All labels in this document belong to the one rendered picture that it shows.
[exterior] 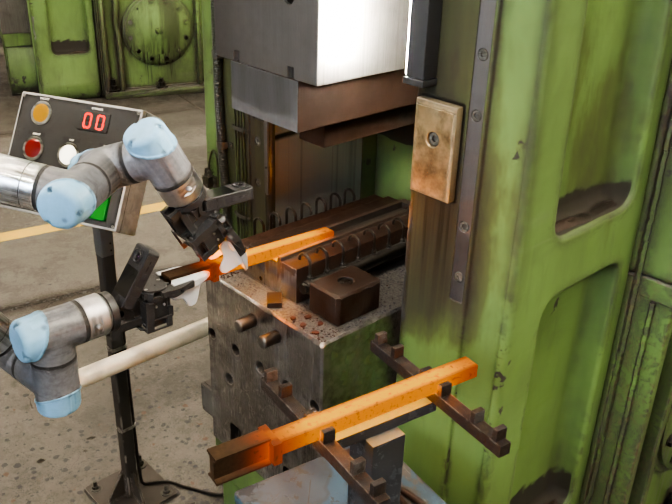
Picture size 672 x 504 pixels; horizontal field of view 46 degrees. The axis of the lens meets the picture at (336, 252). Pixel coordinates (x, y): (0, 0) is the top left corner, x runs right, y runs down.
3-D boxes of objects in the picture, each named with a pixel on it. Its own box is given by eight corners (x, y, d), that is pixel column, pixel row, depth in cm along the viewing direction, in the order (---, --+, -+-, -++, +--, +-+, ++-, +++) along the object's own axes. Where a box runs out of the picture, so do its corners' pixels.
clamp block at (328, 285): (337, 328, 152) (338, 298, 149) (308, 310, 157) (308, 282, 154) (381, 307, 159) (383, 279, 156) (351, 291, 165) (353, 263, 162)
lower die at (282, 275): (296, 303, 159) (296, 266, 156) (236, 268, 172) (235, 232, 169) (434, 245, 185) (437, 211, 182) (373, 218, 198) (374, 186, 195)
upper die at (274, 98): (297, 133, 144) (297, 81, 139) (231, 108, 157) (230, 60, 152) (448, 95, 170) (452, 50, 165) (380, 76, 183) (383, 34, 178)
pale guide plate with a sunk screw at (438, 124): (447, 204, 138) (456, 108, 130) (408, 189, 144) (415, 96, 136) (455, 201, 139) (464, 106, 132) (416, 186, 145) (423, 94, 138)
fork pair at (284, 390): (281, 399, 119) (281, 388, 118) (263, 380, 123) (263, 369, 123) (403, 355, 131) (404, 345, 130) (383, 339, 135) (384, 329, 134)
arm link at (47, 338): (10, 356, 132) (3, 312, 129) (72, 334, 139) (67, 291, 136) (30, 377, 127) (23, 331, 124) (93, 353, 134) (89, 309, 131)
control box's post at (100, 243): (129, 499, 235) (89, 152, 187) (123, 492, 238) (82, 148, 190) (141, 493, 238) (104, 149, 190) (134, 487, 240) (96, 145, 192)
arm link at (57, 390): (57, 381, 145) (50, 330, 140) (92, 408, 139) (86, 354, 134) (16, 400, 140) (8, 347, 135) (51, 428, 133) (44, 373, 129)
